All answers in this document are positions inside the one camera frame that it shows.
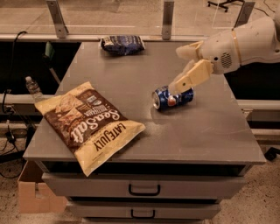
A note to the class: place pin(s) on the black chair base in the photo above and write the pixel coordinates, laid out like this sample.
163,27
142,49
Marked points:
224,5

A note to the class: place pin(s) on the blue pepsi can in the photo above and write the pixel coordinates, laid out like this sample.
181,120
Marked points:
163,99

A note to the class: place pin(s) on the cardboard box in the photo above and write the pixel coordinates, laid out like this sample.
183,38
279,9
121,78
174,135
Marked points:
34,196

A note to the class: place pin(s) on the dark blue snack bag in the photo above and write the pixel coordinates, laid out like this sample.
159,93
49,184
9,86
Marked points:
122,44

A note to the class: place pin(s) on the top grey drawer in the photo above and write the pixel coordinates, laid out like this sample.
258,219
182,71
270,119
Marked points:
144,186

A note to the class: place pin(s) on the metal bracket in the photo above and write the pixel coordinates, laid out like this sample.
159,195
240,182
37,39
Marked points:
57,18
167,19
244,14

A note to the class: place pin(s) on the grey drawer cabinet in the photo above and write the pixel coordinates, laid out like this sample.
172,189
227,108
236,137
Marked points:
207,137

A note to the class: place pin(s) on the left metal bracket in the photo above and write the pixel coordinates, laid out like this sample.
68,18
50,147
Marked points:
57,18

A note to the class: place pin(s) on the right metal bracket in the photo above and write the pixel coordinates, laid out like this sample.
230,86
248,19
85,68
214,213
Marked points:
244,14

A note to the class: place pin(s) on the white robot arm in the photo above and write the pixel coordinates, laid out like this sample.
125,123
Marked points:
258,41

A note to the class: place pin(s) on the middle metal bracket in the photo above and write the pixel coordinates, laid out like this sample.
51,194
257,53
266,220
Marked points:
167,19

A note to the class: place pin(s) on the clear plastic water bottle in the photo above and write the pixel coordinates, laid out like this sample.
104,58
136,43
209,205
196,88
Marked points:
34,89

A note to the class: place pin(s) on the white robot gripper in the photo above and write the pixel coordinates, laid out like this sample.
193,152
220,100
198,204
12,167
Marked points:
220,51

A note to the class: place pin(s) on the grey drawer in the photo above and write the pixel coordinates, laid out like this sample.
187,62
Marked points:
144,186
140,210

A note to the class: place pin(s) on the lower grey drawer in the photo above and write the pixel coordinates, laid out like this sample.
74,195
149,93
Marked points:
140,210

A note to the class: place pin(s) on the late july chip bag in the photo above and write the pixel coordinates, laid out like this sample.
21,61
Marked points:
90,126

